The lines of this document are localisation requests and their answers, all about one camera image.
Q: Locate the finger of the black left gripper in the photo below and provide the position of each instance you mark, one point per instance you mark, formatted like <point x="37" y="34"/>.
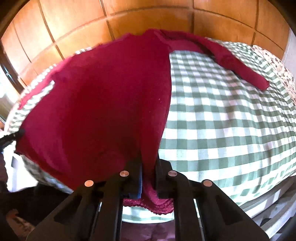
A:
<point x="8" y="139"/>

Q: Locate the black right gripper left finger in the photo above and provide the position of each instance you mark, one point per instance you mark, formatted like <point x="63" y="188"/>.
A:
<point x="95" y="212"/>

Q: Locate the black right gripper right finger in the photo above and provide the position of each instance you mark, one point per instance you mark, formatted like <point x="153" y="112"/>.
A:
<point x="202" y="210"/>

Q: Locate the red knit sweater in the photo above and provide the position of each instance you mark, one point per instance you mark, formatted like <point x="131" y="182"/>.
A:
<point x="109" y="106"/>

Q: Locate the wooden wardrobe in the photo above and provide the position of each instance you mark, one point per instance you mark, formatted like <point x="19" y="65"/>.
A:
<point x="38" y="34"/>

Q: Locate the floral bedspread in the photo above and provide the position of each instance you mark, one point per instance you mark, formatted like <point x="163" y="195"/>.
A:
<point x="281" y="71"/>

